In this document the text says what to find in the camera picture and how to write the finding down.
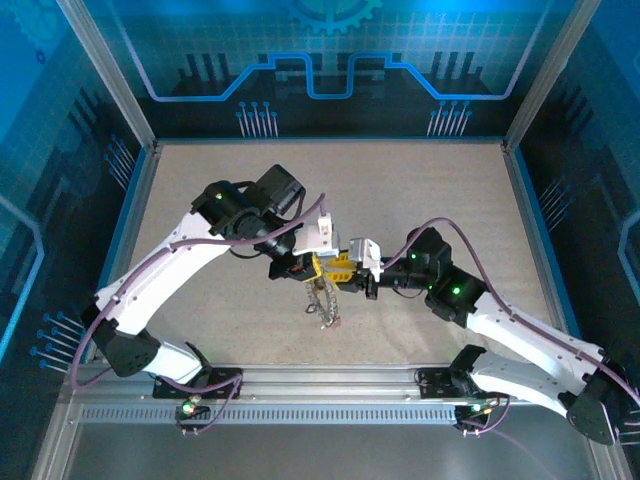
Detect silver keychain with keyring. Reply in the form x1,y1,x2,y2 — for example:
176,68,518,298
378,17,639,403
302,277,344,331

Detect aluminium table side rail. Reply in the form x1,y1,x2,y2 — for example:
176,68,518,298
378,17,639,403
82,144,162,361
502,142,584,346

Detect aluminium mounting rail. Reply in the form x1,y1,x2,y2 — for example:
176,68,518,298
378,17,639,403
69,363,559,402

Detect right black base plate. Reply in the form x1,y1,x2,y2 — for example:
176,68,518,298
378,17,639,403
416,367,501,401

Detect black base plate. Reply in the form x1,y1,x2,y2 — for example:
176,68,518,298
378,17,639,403
152,367,245,401
416,367,501,401

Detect aluminium table end rail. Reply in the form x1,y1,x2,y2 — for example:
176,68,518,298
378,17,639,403
154,135,509,147

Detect slotted grey cable duct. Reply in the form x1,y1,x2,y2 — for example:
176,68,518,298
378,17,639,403
77,403,459,426

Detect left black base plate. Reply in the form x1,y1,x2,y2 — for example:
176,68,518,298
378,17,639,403
152,367,245,401

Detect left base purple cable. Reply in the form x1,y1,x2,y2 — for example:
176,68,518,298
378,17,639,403
159,375,245,436

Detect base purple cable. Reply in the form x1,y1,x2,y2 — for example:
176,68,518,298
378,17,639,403
159,375,245,436
457,394,556,480

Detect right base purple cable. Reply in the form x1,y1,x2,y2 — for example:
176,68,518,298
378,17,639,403
457,394,556,480

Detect aluminium frame post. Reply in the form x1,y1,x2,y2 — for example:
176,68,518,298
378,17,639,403
503,0,604,151
56,0,162,151

